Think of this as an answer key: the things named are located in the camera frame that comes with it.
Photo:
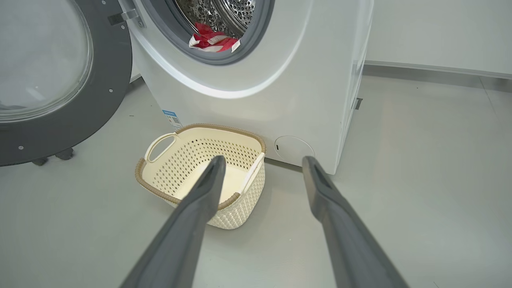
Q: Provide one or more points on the white front-load washing machine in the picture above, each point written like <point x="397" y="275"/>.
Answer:
<point x="280" y="112"/>

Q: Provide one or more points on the metal door hinge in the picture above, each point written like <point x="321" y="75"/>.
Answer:
<point x="128" y="16"/>

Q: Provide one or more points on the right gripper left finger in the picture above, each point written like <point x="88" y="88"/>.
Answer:
<point x="180" y="240"/>

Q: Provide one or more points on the round glass washing machine door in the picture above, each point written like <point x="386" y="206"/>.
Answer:
<point x="100" y="120"/>

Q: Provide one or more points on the grey rubber door gasket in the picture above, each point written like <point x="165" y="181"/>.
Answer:
<point x="260" y="40"/>

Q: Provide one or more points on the round white filter cover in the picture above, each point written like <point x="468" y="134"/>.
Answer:
<point x="294" y="148"/>

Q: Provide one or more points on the white partition panel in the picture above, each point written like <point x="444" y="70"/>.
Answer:
<point x="440" y="32"/>

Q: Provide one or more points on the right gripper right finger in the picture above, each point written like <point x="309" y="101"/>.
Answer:
<point x="348" y="240"/>

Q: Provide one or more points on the blue energy label sticker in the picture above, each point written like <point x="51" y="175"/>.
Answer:
<point x="172" y="119"/>

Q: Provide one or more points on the red basketball jersey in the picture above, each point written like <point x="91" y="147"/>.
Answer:
<point x="208" y="40"/>

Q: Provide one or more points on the perforated steel washer drum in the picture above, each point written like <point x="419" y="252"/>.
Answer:
<point x="236" y="12"/>

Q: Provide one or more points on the cream perforated laundry basket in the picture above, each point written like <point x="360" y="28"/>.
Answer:
<point x="236" y="216"/>

